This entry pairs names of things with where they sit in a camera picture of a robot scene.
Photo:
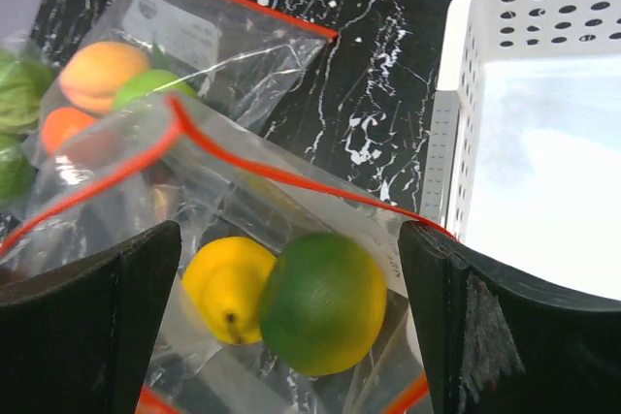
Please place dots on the green yellow mango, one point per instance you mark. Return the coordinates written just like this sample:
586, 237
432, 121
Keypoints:
323, 305

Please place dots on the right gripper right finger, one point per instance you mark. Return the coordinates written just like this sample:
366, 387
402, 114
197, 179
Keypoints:
495, 339

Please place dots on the red tomato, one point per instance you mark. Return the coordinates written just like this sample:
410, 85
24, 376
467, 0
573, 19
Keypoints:
61, 125

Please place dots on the orange fruit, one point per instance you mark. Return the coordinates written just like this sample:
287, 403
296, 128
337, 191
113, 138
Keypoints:
95, 73

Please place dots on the yellow peach fruit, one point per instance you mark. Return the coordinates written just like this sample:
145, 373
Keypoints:
225, 280

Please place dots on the light green cabbage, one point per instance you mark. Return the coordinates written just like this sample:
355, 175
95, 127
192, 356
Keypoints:
24, 82

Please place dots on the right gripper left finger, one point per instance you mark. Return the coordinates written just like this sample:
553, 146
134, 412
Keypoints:
78, 339

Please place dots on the green lime fruit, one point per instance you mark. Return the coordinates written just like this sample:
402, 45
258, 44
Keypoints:
148, 82

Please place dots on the clear zip bag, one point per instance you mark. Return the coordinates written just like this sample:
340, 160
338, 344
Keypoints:
170, 158
240, 57

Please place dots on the white plastic basket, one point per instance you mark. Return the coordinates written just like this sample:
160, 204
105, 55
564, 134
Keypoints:
523, 160

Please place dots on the dark green cabbage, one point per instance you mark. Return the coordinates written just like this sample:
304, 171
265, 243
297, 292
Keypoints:
17, 173

